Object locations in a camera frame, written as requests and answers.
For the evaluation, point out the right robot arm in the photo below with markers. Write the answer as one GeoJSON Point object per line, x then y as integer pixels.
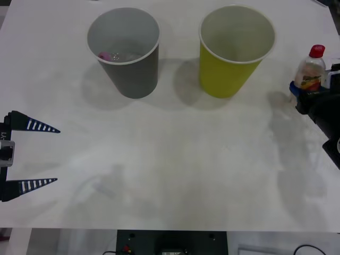
{"type": "Point", "coordinates": [330, 152]}

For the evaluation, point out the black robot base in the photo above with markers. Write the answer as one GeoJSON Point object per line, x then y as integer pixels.
{"type": "Point", "coordinates": [148, 241]}

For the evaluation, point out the red-capped bottle with colourful label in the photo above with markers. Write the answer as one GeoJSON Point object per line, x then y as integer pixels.
{"type": "Point", "coordinates": [310, 69]}

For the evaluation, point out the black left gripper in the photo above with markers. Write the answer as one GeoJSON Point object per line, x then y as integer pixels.
{"type": "Point", "coordinates": [7, 127]}

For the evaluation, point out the clear bottle with pink cap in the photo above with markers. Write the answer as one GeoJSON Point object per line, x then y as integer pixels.
{"type": "Point", "coordinates": [104, 55]}

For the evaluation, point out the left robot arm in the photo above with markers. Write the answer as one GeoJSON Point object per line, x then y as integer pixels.
{"type": "Point", "coordinates": [6, 154]}

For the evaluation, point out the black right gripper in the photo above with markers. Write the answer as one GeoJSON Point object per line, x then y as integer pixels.
{"type": "Point", "coordinates": [318, 106]}

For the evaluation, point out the grey plastic waste bin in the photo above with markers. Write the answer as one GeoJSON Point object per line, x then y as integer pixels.
{"type": "Point", "coordinates": [138, 77]}

